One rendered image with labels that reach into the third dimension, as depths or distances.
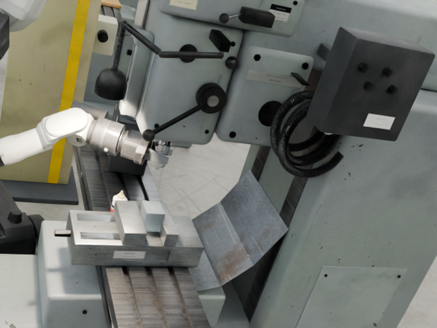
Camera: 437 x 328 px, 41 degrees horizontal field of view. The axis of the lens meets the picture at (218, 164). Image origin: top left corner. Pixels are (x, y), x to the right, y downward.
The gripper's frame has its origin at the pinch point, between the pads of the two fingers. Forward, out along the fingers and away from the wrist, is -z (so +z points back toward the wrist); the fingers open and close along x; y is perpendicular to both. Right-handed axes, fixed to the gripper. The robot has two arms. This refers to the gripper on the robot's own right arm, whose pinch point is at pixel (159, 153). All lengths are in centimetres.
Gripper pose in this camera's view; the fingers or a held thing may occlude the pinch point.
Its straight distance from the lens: 157.4
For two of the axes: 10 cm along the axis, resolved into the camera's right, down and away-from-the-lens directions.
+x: 1.2, -4.3, 9.0
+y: -2.8, 8.5, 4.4
